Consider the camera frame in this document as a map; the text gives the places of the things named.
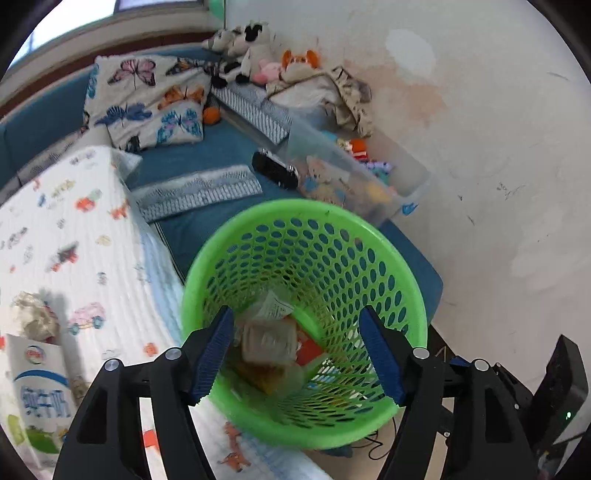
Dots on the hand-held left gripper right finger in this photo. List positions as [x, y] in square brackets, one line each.
[381, 360]

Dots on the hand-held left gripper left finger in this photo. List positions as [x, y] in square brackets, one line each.
[212, 360]

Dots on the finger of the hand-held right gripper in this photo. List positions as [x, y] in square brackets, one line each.
[460, 362]
[519, 394]

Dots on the clear plastic bag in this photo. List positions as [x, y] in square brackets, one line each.
[270, 339]

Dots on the green plastic basket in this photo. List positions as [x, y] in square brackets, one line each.
[323, 240]

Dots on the white milk carton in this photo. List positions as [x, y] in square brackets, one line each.
[37, 392]

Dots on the white tissue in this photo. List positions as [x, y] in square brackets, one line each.
[34, 316]

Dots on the grey patterned seat mat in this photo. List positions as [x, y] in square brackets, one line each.
[198, 191]
[258, 110]

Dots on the clear storage bin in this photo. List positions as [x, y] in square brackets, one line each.
[397, 184]

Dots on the small colourful toys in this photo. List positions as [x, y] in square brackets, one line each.
[332, 180]

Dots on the black glossy device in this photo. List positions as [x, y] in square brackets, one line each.
[274, 170]

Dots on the blue sofa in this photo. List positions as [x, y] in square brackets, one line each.
[194, 152]

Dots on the small orange ball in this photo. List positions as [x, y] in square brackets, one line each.
[211, 116]

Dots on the large butterfly pillow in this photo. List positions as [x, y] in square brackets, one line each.
[147, 101]

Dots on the beige patterned cloth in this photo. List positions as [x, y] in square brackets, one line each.
[323, 97]

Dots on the pink plush toy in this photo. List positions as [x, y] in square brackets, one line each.
[268, 71]

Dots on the orange fox plush toy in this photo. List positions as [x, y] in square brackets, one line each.
[298, 64]

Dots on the cow plush toy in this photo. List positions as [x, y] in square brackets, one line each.
[247, 50]

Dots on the grey plush toy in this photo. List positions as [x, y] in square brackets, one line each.
[217, 40]

